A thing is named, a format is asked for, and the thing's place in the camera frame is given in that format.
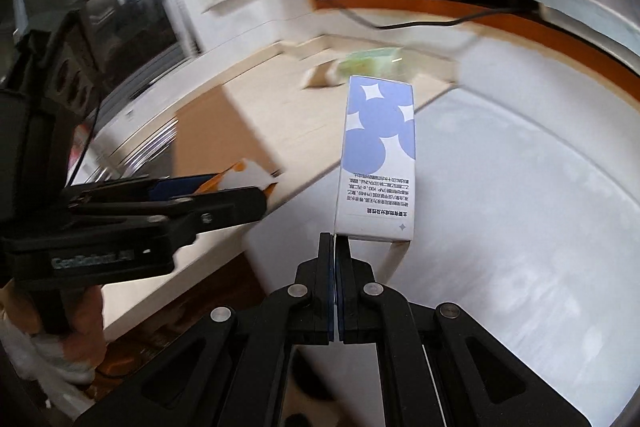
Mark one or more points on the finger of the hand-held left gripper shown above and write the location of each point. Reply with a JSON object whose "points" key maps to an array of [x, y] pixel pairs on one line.
{"points": [[225, 207], [175, 187]]}

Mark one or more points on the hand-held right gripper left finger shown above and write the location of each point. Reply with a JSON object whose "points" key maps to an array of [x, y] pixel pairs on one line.
{"points": [[327, 297]]}

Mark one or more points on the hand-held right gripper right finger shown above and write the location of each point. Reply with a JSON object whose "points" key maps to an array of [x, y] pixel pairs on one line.
{"points": [[342, 302]]}

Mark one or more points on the orange white snack wrapper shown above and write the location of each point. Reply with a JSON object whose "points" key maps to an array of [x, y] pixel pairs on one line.
{"points": [[245, 174]]}

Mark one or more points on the white box with blue circles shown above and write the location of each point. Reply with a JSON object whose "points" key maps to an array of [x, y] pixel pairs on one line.
{"points": [[375, 157]]}

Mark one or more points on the person's left hand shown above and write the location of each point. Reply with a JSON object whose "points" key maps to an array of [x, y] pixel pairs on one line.
{"points": [[85, 317]]}

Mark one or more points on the stainless steel sink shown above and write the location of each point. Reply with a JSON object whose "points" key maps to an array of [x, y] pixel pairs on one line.
{"points": [[135, 147]]}

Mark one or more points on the brown cardboard sheet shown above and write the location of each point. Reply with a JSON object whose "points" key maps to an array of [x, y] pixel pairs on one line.
{"points": [[225, 132]]}

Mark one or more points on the small brown white box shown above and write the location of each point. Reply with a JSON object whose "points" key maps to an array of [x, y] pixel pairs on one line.
{"points": [[322, 74]]}

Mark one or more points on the dark window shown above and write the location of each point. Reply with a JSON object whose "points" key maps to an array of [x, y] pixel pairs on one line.
{"points": [[135, 27]]}

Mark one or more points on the green packet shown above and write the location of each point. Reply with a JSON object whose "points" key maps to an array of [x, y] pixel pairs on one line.
{"points": [[370, 59]]}

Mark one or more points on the brown wooden frame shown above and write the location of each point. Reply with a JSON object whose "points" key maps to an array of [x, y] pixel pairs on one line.
{"points": [[550, 37]]}

